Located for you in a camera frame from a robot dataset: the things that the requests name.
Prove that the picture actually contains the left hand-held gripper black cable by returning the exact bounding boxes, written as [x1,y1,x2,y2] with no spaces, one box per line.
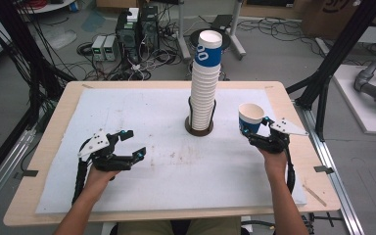
[71,138,93,206]

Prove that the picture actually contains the stack of white paper cups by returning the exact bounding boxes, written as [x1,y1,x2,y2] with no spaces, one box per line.
[189,29,223,131]

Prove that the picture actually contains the black tape strip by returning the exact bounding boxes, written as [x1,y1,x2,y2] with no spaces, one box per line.
[13,169,39,180]
[313,164,335,175]

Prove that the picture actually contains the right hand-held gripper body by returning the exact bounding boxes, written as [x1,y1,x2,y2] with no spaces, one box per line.
[248,117,309,155]

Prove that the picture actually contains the tangle of floor cables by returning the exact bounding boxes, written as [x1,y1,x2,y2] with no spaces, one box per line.
[76,42,185,82]

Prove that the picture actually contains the hand-held gripper black cable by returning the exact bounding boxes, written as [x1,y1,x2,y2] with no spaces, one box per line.
[283,148,297,196]
[71,138,93,206]

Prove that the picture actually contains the black round stool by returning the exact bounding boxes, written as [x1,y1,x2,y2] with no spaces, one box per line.
[189,28,232,51]

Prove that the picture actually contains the large cardboard box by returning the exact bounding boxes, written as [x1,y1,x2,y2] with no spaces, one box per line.
[302,0,376,41]

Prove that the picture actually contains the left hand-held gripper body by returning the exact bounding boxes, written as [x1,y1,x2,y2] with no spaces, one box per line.
[77,128,134,172]

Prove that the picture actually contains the person's khaki trousers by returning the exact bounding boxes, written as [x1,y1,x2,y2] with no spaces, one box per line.
[116,217,243,235]

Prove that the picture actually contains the small white box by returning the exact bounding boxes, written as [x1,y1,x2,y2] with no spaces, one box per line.
[126,7,141,24]

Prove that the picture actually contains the grey power supply box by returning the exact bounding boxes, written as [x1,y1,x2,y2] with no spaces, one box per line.
[103,34,120,63]
[91,34,107,62]

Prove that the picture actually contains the black cup holder brown base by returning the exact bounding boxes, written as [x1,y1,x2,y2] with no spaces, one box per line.
[184,96,217,137]

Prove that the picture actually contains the grey metal stand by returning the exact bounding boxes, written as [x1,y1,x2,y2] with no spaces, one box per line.
[175,0,248,62]

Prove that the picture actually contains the brown cardboard box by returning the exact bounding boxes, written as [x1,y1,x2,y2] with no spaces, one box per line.
[96,0,141,10]

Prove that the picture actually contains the blue banded paper cup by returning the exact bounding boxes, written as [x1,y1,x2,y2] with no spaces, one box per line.
[238,103,265,135]

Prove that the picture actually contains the person's left hand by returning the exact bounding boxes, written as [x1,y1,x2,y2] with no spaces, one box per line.
[86,165,121,197]

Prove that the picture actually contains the clear plastic sheet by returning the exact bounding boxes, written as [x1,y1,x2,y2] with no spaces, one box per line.
[42,27,78,51]

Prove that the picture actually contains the white round table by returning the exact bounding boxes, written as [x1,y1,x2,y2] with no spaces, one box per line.
[18,0,76,15]

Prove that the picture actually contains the right hand-held gripper black cable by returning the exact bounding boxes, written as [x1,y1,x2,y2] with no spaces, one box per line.
[283,148,297,196]

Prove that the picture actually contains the thin wooden stick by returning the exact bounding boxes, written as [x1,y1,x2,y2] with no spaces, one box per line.
[303,184,328,208]

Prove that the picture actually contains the black computer tower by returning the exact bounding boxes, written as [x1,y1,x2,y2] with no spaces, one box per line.
[140,5,161,52]
[116,11,142,64]

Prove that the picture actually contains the aluminium rail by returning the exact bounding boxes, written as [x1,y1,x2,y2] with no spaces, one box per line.
[295,101,367,235]
[0,128,37,219]

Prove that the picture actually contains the white foam mat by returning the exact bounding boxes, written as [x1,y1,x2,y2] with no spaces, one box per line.
[35,87,307,215]

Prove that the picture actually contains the person's right hand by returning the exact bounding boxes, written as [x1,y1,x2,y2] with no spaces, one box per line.
[258,148,290,179]

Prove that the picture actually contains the white platform board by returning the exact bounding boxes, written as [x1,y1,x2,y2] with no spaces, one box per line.
[332,63,376,135]

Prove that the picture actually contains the black metal frame post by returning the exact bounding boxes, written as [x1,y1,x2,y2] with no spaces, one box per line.
[0,0,76,126]
[287,0,376,142]

